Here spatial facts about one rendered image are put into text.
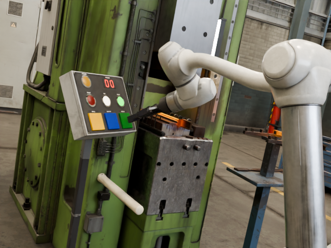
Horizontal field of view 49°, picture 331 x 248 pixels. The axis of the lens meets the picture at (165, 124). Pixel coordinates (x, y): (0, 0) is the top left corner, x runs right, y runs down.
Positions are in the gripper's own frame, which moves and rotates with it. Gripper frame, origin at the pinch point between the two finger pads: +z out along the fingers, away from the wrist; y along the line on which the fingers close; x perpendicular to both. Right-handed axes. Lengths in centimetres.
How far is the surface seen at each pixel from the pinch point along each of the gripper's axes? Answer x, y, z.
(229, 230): -92, 165, 48
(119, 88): 16.1, 1.9, 5.5
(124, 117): 1.6, -0.7, 4.8
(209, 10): 52, 51, -32
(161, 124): -2.1, 35.5, 8.3
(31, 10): 308, 296, 362
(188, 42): 37, 42, -18
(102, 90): 14.5, -11.0, 5.5
